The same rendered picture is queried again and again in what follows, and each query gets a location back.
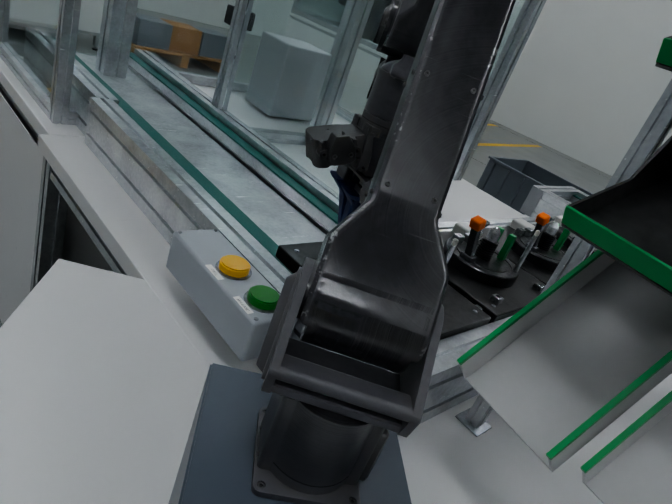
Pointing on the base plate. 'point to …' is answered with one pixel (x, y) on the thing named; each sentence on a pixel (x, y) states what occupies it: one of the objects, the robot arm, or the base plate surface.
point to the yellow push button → (234, 266)
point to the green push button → (263, 297)
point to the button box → (220, 289)
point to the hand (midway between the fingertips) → (351, 212)
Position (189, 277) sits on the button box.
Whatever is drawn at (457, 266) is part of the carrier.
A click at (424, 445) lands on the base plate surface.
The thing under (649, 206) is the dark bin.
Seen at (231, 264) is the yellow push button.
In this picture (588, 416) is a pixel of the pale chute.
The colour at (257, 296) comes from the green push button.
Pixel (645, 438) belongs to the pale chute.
